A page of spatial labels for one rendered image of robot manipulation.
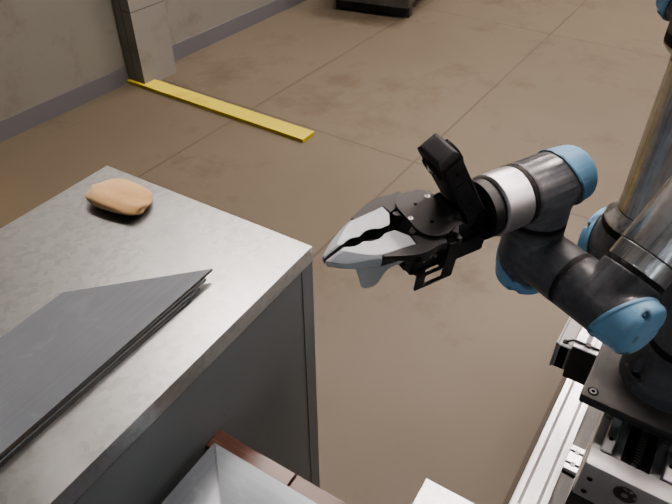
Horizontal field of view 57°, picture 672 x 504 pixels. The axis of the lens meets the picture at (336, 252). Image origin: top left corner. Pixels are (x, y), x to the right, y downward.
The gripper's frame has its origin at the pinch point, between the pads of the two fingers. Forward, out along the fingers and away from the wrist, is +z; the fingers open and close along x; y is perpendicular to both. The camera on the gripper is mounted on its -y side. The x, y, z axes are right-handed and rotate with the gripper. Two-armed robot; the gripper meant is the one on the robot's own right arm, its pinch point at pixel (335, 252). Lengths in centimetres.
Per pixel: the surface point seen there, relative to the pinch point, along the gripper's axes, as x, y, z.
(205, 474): 12, 61, 14
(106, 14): 367, 148, -55
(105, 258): 58, 49, 16
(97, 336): 35, 43, 23
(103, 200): 74, 48, 11
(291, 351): 33, 69, -13
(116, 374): 28, 45, 22
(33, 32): 345, 141, -7
